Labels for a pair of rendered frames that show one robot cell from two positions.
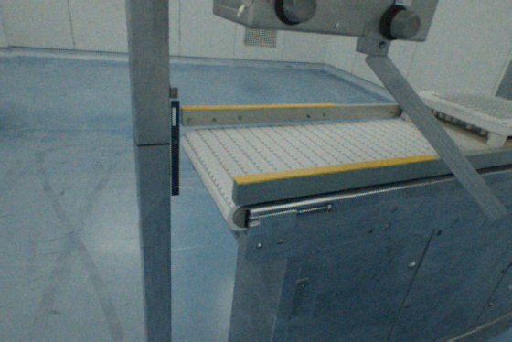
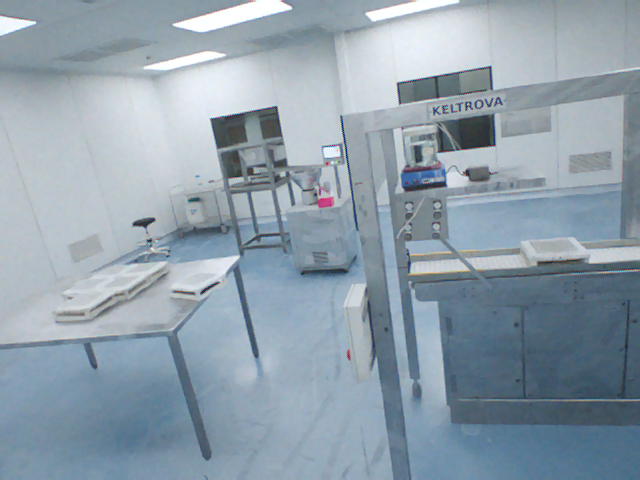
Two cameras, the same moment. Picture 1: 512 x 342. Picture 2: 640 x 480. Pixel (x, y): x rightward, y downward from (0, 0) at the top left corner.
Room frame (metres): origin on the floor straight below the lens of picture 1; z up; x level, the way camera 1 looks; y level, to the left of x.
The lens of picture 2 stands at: (-1.25, -1.03, 1.68)
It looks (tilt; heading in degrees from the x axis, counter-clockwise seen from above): 16 degrees down; 45
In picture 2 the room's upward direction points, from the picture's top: 10 degrees counter-clockwise
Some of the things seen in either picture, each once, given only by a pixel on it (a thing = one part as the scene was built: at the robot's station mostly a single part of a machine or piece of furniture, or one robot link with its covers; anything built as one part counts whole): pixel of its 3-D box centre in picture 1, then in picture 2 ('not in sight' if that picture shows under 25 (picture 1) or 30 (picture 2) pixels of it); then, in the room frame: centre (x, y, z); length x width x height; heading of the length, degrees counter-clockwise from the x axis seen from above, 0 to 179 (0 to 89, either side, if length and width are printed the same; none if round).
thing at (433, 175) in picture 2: not in sight; (423, 174); (0.50, -0.01, 1.35); 0.21 x 0.20 x 0.09; 29
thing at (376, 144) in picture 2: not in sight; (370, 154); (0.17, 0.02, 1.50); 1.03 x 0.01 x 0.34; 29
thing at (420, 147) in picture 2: not in sight; (420, 144); (0.51, -0.01, 1.49); 0.15 x 0.15 x 0.19
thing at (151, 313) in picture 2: not in sight; (105, 299); (-0.44, 1.80, 0.80); 1.50 x 1.10 x 0.04; 125
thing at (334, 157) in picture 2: not in sight; (335, 171); (2.36, 2.17, 1.07); 0.23 x 0.10 x 0.62; 116
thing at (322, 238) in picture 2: not in sight; (324, 235); (2.14, 2.29, 0.38); 0.63 x 0.57 x 0.76; 116
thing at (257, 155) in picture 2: not in sight; (274, 200); (2.28, 3.21, 0.75); 1.43 x 1.06 x 1.50; 116
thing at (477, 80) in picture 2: not in sight; (445, 113); (5.06, 2.15, 1.43); 1.38 x 0.01 x 1.16; 116
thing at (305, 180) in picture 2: not in sight; (313, 186); (2.17, 2.36, 0.95); 0.49 x 0.36 x 0.37; 116
